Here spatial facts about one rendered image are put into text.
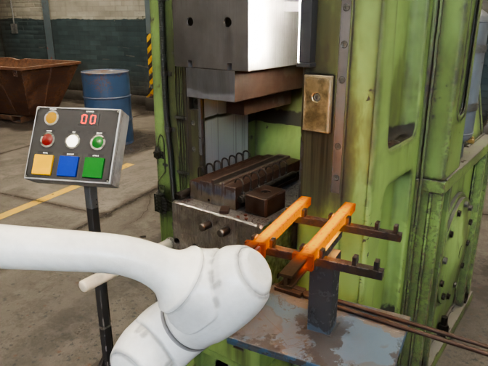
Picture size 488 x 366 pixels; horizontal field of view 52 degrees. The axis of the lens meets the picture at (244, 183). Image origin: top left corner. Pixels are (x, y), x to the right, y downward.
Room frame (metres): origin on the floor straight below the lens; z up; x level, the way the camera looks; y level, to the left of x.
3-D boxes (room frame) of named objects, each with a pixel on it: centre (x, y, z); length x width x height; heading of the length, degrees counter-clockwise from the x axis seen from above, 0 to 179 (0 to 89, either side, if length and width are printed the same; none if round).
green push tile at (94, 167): (1.71, 0.54, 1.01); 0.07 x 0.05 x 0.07; 79
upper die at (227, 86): (1.76, -0.02, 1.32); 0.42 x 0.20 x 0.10; 144
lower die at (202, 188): (1.76, -0.02, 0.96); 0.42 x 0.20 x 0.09; 144
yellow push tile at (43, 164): (1.75, 0.73, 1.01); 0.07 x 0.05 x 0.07; 79
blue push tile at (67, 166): (1.73, 0.63, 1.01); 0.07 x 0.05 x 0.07; 79
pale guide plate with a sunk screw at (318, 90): (1.51, -0.22, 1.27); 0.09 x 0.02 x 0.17; 54
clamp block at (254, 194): (1.54, -0.07, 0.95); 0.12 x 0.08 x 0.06; 144
